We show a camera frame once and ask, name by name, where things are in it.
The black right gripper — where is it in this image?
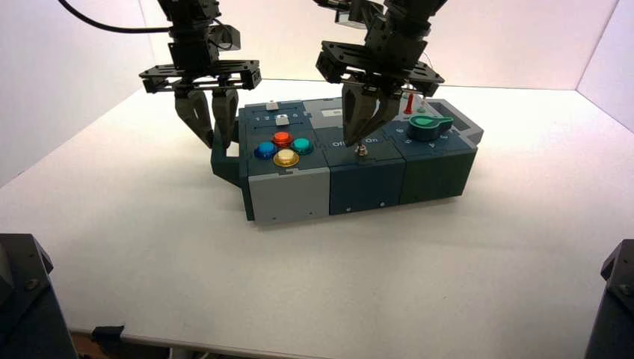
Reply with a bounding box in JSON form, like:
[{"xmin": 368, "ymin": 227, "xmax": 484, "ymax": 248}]
[{"xmin": 316, "ymin": 14, "xmax": 446, "ymax": 148}]

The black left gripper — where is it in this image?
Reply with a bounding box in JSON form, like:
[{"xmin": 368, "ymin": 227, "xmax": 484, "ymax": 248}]
[{"xmin": 138, "ymin": 42, "xmax": 262, "ymax": 150}]

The modular blue grey control box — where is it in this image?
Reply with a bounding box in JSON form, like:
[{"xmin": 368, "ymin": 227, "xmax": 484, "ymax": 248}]
[{"xmin": 210, "ymin": 97, "xmax": 485, "ymax": 227}]

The green rotary pointer knob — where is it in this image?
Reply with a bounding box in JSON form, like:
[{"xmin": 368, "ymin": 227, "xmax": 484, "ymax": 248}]
[{"xmin": 407, "ymin": 115, "xmax": 455, "ymax": 143}]

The blue dome push button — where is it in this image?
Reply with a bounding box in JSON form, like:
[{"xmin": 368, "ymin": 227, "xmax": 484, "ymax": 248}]
[{"xmin": 253, "ymin": 141, "xmax": 280, "ymax": 161}]

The yellow dome push button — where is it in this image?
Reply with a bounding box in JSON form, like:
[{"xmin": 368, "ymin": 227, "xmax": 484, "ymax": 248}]
[{"xmin": 272, "ymin": 148, "xmax": 300, "ymax": 168}]

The black table edge clamp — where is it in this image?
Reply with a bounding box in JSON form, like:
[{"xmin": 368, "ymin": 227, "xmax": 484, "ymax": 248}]
[{"xmin": 91, "ymin": 325, "xmax": 126, "ymax": 343}]

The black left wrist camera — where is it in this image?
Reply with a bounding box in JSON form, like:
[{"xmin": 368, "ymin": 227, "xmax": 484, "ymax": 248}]
[{"xmin": 209, "ymin": 25, "xmax": 242, "ymax": 52}]

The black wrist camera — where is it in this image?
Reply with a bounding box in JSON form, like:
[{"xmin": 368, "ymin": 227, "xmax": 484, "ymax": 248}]
[
  {"xmin": 336, "ymin": 7, "xmax": 370, "ymax": 27},
  {"xmin": 209, "ymin": 25, "xmax": 242, "ymax": 52}
]

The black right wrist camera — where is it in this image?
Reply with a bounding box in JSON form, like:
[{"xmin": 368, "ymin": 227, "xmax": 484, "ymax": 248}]
[{"xmin": 336, "ymin": 7, "xmax": 370, "ymax": 27}]

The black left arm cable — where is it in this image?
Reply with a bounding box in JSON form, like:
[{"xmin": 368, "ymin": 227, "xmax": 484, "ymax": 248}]
[{"xmin": 57, "ymin": 0, "xmax": 173, "ymax": 34}]

